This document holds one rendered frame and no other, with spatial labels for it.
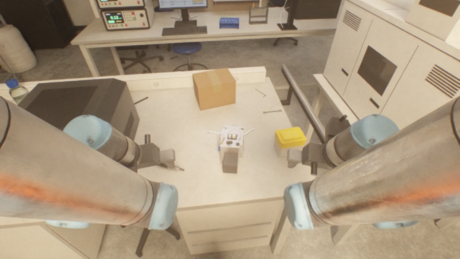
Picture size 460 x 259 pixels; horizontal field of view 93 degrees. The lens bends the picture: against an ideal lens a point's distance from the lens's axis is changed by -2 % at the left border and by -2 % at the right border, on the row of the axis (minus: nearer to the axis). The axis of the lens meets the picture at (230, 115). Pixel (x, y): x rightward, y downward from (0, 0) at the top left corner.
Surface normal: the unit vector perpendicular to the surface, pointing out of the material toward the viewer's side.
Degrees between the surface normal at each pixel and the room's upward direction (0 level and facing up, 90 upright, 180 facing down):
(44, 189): 98
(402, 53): 90
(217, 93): 90
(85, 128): 25
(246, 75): 90
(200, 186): 0
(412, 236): 0
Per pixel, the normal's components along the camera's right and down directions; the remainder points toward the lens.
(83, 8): 0.11, 0.65
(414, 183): -0.90, 0.37
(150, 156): -0.07, -0.41
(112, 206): 0.81, 0.49
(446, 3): -0.99, 0.08
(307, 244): 0.00, -0.75
